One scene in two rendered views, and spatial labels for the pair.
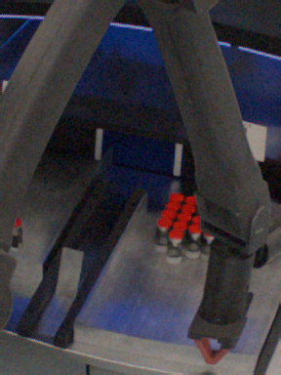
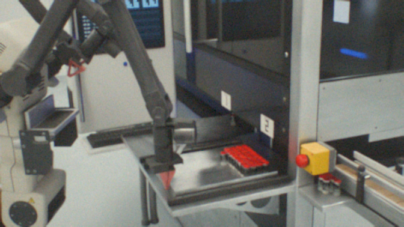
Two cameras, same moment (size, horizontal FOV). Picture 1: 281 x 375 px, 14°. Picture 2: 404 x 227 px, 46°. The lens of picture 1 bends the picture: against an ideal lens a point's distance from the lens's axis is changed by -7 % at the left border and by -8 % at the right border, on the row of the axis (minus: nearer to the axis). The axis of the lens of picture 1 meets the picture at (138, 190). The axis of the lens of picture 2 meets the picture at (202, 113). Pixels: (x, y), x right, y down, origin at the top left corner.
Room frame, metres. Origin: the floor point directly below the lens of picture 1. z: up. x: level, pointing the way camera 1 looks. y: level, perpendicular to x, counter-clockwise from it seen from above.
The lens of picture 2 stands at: (0.49, -1.27, 1.56)
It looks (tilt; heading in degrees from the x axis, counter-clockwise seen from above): 18 degrees down; 56
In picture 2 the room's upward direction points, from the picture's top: 2 degrees counter-clockwise
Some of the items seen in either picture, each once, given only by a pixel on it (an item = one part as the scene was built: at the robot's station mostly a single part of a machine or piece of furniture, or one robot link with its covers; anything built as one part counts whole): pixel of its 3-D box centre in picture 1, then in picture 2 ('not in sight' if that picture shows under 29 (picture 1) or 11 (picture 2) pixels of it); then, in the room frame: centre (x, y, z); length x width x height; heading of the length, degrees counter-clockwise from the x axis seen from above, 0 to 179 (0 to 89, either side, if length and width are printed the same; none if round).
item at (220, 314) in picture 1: (224, 301); (164, 153); (1.14, -0.11, 1.01); 0.10 x 0.07 x 0.07; 166
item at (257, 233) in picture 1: (252, 225); (175, 123); (1.17, -0.14, 1.11); 0.11 x 0.09 x 0.12; 138
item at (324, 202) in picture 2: not in sight; (329, 195); (1.53, -0.42, 0.87); 0.14 x 0.13 x 0.02; 166
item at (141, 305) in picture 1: (200, 284); (212, 170); (1.33, -0.09, 0.90); 0.34 x 0.26 x 0.04; 166
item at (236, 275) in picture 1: (234, 260); (165, 134); (1.15, -0.12, 1.07); 0.07 x 0.06 x 0.07; 138
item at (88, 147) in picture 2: not in sight; (130, 135); (1.40, 0.64, 0.79); 0.45 x 0.28 x 0.03; 169
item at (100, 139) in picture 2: not in sight; (133, 133); (1.39, 0.59, 0.82); 0.40 x 0.14 x 0.02; 169
